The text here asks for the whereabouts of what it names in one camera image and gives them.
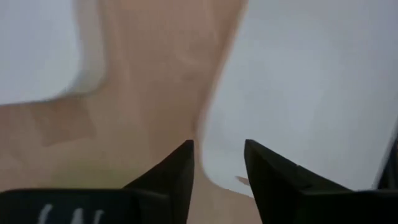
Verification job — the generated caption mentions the white plastic basket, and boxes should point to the white plastic basket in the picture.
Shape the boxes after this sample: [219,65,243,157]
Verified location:
[200,0,398,197]
[0,0,106,105]

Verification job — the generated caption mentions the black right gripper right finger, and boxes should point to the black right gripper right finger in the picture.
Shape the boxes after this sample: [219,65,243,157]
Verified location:
[243,139,398,224]

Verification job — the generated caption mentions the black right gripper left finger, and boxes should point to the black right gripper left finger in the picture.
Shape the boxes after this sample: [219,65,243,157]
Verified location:
[0,139,195,224]

